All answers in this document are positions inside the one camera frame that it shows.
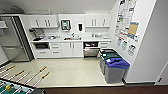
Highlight steel paper towel dispenser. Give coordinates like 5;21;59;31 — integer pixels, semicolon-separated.
60;19;72;32

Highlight grey bin blue lid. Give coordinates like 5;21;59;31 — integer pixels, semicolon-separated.
104;57;131;85

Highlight grey bin black lid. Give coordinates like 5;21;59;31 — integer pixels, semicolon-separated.
99;48;118;68

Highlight white door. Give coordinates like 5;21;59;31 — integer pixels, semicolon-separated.
154;61;168;86

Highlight large wall poster board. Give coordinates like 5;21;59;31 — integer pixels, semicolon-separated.
114;0;139;43

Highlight white sink base cabinet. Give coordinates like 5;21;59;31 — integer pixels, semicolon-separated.
60;41;84;58

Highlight chrome faucet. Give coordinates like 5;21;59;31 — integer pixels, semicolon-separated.
71;32;77;38

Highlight stainless steel dishwasher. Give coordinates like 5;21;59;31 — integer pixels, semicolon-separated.
83;41;100;58

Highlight stack of white dishes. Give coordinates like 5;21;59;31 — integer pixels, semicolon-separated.
92;32;103;39

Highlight black built-in microwave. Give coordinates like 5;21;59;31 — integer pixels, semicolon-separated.
34;42;50;50

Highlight grey bin green lid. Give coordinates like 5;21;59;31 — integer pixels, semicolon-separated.
101;52;123;73

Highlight white drawer unit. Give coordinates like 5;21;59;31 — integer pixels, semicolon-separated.
98;40;112;50
49;42;63;58

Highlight stainless steel refrigerator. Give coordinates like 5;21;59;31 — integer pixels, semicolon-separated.
0;15;34;63

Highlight white upper cabinet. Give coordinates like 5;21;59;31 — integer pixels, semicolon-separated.
28;14;59;29
84;13;112;28

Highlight black coffee machine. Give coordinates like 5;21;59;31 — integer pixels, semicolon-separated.
29;28;43;41

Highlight wire storage basket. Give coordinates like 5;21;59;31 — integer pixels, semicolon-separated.
0;5;25;15

